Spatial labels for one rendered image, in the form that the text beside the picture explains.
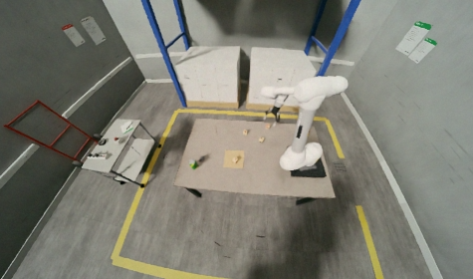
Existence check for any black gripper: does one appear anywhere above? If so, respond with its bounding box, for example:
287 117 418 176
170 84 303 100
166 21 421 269
264 106 280 127

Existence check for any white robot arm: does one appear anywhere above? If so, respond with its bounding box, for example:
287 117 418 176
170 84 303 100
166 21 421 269
261 76 348 171

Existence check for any green drink can with yellow stripe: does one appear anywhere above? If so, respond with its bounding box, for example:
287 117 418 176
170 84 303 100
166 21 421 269
189 159 198 169

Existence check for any beige flat mat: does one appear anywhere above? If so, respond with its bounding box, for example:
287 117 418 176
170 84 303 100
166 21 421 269
223 149 244 168

